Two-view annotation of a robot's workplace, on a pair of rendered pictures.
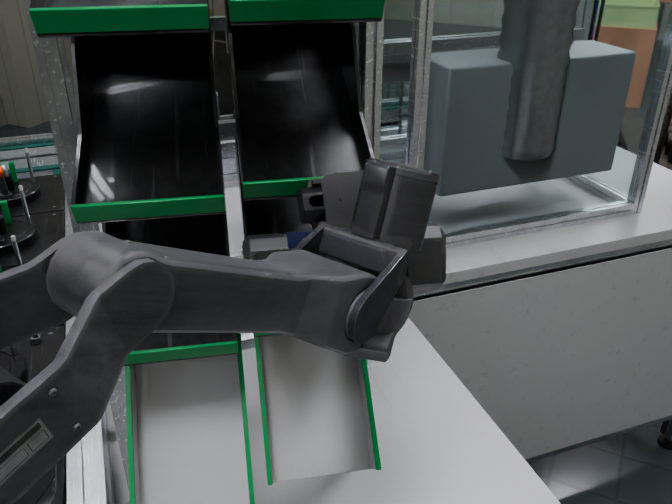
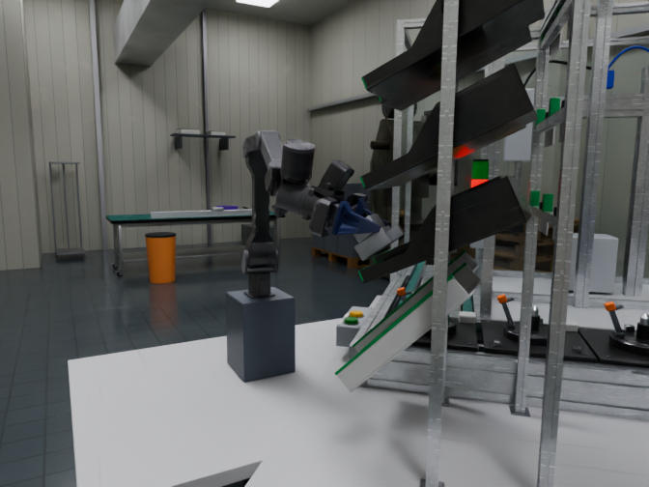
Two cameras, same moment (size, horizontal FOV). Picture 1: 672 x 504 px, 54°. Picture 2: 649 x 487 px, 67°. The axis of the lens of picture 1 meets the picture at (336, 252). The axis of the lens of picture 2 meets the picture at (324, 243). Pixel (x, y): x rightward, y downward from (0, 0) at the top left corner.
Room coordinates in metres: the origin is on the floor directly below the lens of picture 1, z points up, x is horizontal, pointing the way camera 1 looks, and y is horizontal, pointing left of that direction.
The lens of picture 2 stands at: (1.02, -0.75, 1.37)
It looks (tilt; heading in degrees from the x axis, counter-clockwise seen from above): 8 degrees down; 125
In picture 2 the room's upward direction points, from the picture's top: straight up
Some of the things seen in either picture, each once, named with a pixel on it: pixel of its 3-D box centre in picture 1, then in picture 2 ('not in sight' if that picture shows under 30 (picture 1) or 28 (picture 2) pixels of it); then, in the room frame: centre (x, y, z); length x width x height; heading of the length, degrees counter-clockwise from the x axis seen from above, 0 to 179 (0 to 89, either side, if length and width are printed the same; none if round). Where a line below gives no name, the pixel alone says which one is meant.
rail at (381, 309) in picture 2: not in sight; (386, 315); (0.28, 0.65, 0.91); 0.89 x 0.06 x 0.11; 110
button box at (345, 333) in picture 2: not in sight; (355, 325); (0.28, 0.45, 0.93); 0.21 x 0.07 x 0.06; 110
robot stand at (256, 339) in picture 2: not in sight; (260, 331); (0.16, 0.17, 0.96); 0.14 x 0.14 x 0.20; 64
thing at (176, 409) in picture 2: not in sight; (268, 380); (0.20, 0.15, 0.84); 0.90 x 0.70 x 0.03; 64
